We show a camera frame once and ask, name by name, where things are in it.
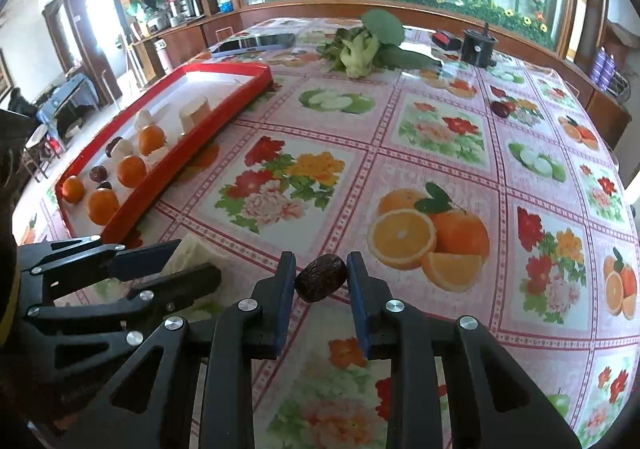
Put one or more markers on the black round container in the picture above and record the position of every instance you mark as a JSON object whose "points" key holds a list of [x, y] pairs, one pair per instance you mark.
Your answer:
{"points": [[477, 46]]}

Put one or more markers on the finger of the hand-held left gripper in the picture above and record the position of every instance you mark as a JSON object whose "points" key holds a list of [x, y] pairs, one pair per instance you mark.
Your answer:
{"points": [[145, 259], [190, 281]]}

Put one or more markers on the smartphone with blue case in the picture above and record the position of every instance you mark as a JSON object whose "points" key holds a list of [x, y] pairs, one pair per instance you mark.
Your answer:
{"points": [[255, 43]]}

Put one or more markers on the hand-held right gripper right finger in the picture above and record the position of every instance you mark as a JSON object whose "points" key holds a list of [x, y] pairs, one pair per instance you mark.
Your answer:
{"points": [[360, 314]]}

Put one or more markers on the mandarin orange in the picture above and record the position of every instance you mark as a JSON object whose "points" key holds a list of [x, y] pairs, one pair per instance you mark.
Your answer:
{"points": [[151, 139], [131, 170], [73, 189], [102, 205]]}

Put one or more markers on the green leafy vegetable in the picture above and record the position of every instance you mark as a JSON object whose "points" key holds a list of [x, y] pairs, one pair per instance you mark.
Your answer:
{"points": [[362, 49]]}

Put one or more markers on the red rimmed white tray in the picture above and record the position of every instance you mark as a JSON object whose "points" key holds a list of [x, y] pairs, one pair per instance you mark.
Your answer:
{"points": [[220, 84]]}

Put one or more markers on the red and black box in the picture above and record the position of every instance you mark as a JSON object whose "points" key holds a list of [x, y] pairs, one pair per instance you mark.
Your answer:
{"points": [[446, 40]]}

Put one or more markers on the floral printed tablecloth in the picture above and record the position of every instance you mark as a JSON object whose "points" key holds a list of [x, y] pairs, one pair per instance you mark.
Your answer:
{"points": [[350, 164]]}

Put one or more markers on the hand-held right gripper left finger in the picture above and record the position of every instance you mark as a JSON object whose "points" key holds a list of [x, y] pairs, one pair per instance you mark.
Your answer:
{"points": [[280, 309]]}

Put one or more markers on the purple spray can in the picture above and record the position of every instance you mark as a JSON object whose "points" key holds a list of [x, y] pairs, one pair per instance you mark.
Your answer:
{"points": [[611, 71], [599, 66]]}

